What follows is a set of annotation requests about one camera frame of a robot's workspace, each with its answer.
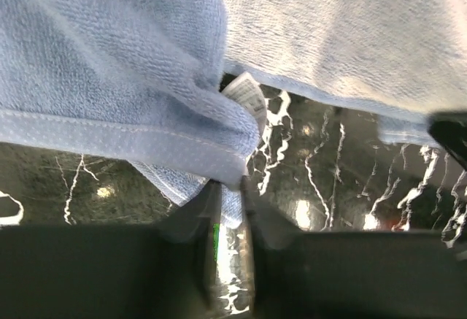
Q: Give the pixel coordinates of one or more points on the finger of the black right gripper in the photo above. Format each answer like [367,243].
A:
[449,130]

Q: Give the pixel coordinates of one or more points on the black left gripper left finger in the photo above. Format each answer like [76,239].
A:
[160,270]

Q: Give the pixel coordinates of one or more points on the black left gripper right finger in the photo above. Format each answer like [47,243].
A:
[348,274]

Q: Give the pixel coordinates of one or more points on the light blue towel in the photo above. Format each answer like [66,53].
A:
[139,79]

